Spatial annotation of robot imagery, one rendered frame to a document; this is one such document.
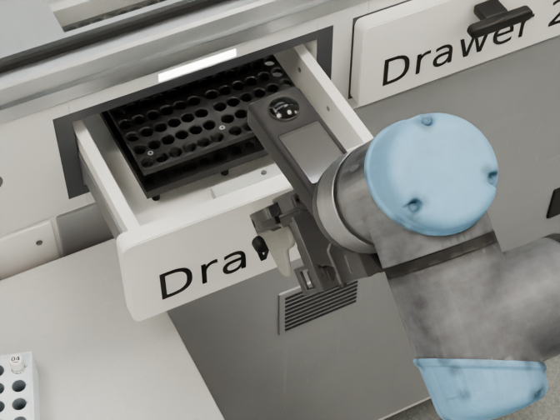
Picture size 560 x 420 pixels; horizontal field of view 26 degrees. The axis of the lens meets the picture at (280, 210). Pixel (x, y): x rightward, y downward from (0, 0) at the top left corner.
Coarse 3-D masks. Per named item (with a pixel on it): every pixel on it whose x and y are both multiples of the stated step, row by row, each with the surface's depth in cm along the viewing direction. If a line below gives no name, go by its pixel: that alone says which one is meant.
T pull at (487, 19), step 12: (492, 0) 125; (480, 12) 124; (492, 12) 124; (504, 12) 124; (516, 12) 124; (528, 12) 124; (480, 24) 123; (492, 24) 123; (504, 24) 124; (480, 36) 123
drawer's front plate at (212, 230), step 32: (256, 192) 106; (160, 224) 104; (192, 224) 104; (224, 224) 106; (128, 256) 103; (160, 256) 105; (192, 256) 107; (224, 256) 109; (256, 256) 112; (128, 288) 106; (160, 288) 108; (192, 288) 111
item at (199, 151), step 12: (216, 132) 115; (228, 132) 115; (252, 132) 115; (180, 144) 114; (192, 144) 114; (216, 144) 114; (228, 144) 114; (144, 156) 113; (156, 156) 113; (168, 156) 113; (180, 156) 113; (192, 156) 113; (144, 168) 112; (156, 168) 112
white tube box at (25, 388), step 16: (0, 368) 111; (32, 368) 110; (0, 384) 109; (16, 384) 110; (32, 384) 109; (0, 400) 108; (16, 400) 108; (32, 400) 108; (0, 416) 107; (16, 416) 107; (32, 416) 107
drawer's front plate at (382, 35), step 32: (416, 0) 123; (448, 0) 123; (480, 0) 125; (512, 0) 127; (544, 0) 130; (384, 32) 122; (416, 32) 124; (448, 32) 126; (512, 32) 131; (544, 32) 134; (352, 64) 125; (416, 64) 128; (448, 64) 130; (352, 96) 128; (384, 96) 129
